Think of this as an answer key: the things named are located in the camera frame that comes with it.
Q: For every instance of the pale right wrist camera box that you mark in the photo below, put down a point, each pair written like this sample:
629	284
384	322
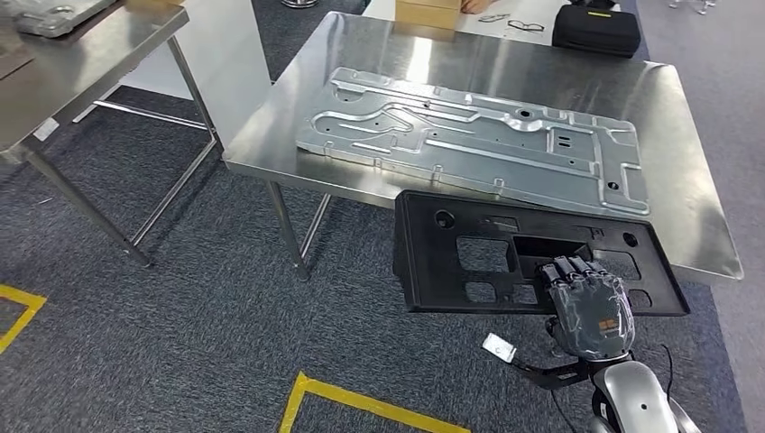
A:
499	348

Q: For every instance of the person's hand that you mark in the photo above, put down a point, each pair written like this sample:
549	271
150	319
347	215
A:
477	5

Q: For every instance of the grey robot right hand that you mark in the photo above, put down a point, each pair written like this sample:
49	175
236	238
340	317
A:
591	317

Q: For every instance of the black zip case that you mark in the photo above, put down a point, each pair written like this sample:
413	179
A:
594	33

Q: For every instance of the white desk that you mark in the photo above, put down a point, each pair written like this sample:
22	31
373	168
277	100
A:
526	12

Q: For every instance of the stamped silver metal plate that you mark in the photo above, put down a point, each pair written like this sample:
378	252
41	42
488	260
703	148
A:
466	143

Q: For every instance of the thin framed glasses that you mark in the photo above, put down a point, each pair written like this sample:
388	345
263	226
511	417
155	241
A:
493	18

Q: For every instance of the black framed glasses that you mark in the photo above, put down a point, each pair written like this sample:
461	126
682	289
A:
526	25

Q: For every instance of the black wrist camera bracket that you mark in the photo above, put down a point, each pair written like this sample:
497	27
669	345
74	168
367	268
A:
556	376

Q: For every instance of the stainless steel workbench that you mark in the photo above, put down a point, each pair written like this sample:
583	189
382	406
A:
538	78

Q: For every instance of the black plastic panel part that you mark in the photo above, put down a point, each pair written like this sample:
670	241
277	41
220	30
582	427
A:
430	263

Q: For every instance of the cardboard box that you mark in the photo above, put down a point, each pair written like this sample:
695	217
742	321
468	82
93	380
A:
427	13

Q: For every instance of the grey metal part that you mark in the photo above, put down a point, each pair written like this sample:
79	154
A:
57	15

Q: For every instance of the small stainless steel table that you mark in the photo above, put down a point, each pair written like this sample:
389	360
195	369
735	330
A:
71	66

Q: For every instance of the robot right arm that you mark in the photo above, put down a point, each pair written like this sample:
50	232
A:
633	400

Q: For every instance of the white panel board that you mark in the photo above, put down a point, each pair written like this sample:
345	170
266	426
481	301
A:
227	66

